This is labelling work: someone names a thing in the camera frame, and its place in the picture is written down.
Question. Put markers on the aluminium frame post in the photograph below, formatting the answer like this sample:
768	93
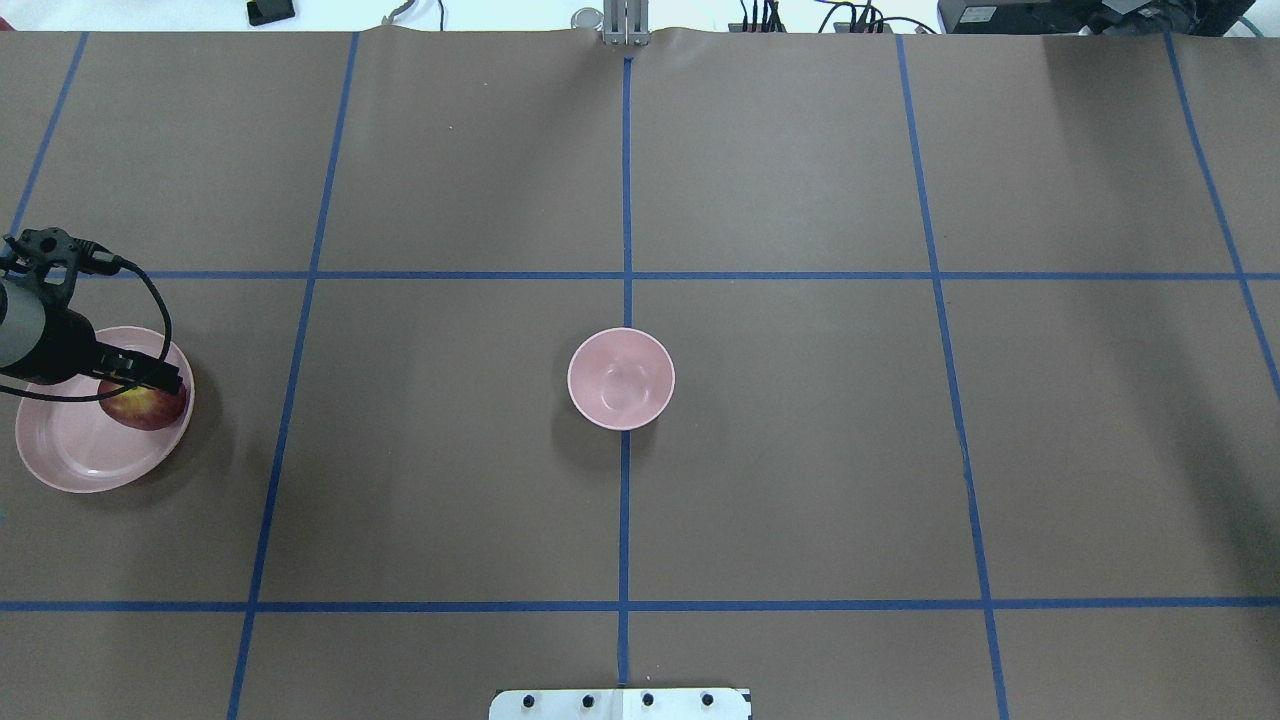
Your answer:
626	23

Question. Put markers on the black laptop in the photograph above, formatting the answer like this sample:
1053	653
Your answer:
1097	18

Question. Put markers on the black orange usb hub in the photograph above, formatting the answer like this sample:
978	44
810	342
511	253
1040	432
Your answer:
806	16

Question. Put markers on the pink plate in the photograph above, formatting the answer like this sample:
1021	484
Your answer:
78	448

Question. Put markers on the red apple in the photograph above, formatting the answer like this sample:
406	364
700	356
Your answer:
149	409

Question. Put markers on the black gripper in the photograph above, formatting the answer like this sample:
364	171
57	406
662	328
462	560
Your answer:
68	351

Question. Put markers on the pink bowl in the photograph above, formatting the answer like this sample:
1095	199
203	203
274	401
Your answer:
621	378

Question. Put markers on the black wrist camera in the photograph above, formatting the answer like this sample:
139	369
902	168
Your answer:
48	263

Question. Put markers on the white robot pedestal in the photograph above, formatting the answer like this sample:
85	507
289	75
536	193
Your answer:
623	703

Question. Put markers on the small black square device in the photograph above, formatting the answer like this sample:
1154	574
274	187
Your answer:
264	12

